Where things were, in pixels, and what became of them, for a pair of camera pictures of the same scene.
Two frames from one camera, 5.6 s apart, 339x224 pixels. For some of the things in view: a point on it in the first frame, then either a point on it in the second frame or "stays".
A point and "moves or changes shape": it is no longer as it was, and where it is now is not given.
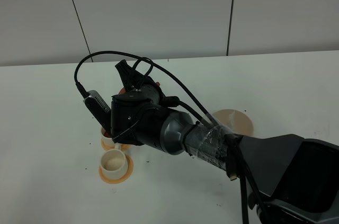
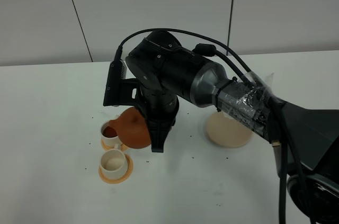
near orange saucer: [130, 167] stays
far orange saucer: [124, 147] stays
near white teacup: [113, 163] stays
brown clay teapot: [124, 89] moves or changes shape
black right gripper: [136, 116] -> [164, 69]
